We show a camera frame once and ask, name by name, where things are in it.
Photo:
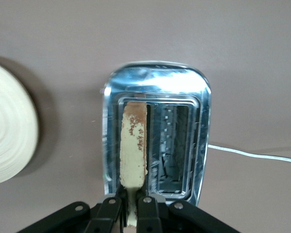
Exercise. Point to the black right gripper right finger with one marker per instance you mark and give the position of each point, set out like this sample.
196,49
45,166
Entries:
148,216

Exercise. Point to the brown table cover sheet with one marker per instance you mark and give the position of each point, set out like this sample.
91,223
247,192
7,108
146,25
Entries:
63,36

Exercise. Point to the chrome and beige toaster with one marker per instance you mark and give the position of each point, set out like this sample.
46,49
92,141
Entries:
160,80

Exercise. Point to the brown toast bread slice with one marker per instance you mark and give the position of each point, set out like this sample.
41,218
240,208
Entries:
133,150

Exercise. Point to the round light wooden plate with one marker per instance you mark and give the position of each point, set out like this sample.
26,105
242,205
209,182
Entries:
9,121

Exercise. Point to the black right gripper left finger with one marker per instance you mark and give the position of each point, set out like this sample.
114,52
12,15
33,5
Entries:
106,213

